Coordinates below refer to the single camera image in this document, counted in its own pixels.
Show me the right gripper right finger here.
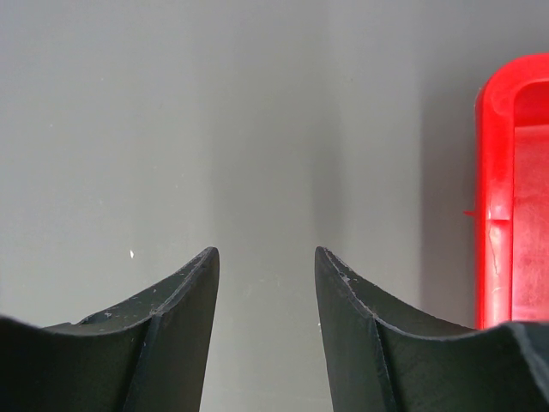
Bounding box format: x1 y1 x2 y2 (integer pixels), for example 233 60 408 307
315 247 548 411

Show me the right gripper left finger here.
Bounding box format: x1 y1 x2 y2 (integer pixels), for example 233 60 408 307
1 247 220 411

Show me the red plastic bin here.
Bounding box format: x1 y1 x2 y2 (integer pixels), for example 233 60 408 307
471 53 548 329

